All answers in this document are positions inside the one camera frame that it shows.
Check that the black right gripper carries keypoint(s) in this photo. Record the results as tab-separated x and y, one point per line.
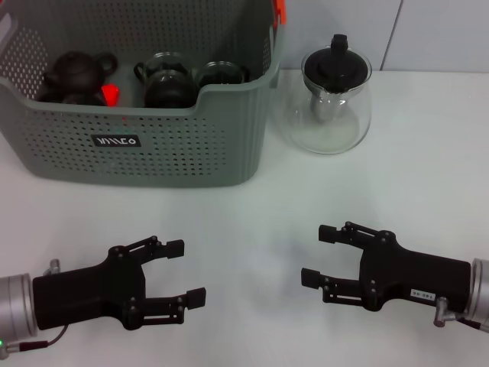
412	275

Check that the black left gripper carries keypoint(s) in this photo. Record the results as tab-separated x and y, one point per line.
95	290

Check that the large red sloped brick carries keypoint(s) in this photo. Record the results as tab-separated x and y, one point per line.
111	95

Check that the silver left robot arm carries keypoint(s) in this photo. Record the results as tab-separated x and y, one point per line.
15	306

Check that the grey-green perforated storage bin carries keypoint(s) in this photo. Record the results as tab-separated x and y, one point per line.
172	153

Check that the clear glass teapot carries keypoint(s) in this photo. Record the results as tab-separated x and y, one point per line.
332	130

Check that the steel teapot infuser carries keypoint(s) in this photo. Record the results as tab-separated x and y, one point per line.
324	107

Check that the black glass teapot lid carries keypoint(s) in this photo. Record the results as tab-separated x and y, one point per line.
336	67

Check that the dark clay teapot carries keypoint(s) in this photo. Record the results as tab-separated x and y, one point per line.
78	73

